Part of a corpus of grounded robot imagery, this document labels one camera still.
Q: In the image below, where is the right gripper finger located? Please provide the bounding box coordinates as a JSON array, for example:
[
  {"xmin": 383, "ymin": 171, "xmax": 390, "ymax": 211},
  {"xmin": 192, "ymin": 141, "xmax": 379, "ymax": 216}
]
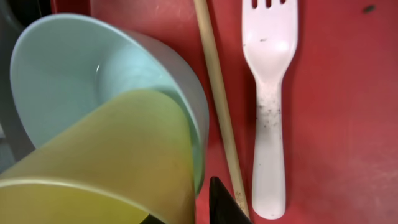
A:
[{"xmin": 209, "ymin": 176, "xmax": 252, "ymax": 224}]

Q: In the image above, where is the yellow plastic cup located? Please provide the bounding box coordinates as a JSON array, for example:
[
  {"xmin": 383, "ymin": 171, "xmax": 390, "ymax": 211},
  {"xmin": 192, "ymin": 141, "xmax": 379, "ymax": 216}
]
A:
[{"xmin": 1, "ymin": 90, "xmax": 195, "ymax": 223}]

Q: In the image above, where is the white plastic fork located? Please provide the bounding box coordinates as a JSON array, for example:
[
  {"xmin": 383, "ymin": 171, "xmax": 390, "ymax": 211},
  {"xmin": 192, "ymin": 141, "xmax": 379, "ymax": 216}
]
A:
[{"xmin": 242, "ymin": 0, "xmax": 299, "ymax": 220}]

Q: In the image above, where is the wooden chopstick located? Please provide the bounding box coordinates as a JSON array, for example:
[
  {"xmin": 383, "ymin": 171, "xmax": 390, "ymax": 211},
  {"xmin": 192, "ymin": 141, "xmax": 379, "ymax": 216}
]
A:
[{"xmin": 194, "ymin": 0, "xmax": 250, "ymax": 218}]

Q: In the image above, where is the light blue bowl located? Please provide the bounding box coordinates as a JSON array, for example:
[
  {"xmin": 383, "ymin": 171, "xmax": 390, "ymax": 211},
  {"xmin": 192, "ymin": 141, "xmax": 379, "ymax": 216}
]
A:
[{"xmin": 10, "ymin": 14, "xmax": 210, "ymax": 192}]

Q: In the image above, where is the red plastic tray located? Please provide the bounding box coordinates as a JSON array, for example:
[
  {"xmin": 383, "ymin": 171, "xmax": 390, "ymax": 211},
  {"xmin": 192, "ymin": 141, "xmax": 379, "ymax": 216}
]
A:
[{"xmin": 52, "ymin": 0, "xmax": 397, "ymax": 223}]

